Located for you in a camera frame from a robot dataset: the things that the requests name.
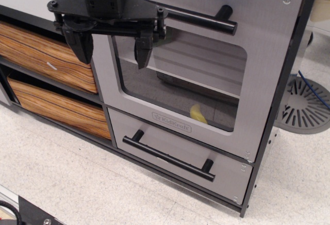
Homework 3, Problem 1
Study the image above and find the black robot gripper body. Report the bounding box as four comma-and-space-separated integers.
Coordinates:
47, 0, 165, 39

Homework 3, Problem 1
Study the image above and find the grey slotted round base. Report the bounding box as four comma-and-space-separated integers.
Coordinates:
274, 76, 329, 134

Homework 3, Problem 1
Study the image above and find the grey lower drawer front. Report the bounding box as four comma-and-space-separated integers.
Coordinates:
108, 109, 252, 204

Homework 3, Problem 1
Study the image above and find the lower wood-pattern storage bin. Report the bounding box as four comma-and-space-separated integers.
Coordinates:
7, 71, 111, 140

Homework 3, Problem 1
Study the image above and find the black toy kitchen frame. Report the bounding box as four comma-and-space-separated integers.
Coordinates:
1, 0, 313, 217

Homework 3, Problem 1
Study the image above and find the black oven door handle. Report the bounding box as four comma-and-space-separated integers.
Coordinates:
144, 0, 238, 36

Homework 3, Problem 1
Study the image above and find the blue cable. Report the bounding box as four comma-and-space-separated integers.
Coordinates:
298, 70, 330, 109

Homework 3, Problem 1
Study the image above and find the black drawer handle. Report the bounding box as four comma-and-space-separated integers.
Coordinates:
122, 130, 216, 182

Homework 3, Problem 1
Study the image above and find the upper wood-pattern storage bin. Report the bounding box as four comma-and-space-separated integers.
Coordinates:
1, 21, 98, 94

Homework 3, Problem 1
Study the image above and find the black plate with screw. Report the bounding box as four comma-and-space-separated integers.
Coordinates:
18, 196, 64, 225

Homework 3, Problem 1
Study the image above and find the wood-pattern storage bin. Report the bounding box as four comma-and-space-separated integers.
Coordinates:
1, 21, 98, 94
7, 71, 111, 140

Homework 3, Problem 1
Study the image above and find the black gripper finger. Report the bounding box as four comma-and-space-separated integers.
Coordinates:
63, 21, 93, 64
135, 28, 153, 69

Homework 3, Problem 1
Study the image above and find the green object inside oven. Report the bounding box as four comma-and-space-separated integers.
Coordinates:
153, 36, 172, 47

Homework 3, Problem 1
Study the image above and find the white oven shelf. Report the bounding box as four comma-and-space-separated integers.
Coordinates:
117, 58, 240, 100

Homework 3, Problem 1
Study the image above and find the grey toy oven door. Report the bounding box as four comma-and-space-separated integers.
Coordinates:
93, 0, 303, 162

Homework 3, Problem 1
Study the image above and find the yellow toy banana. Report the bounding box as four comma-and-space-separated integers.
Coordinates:
190, 104, 208, 124

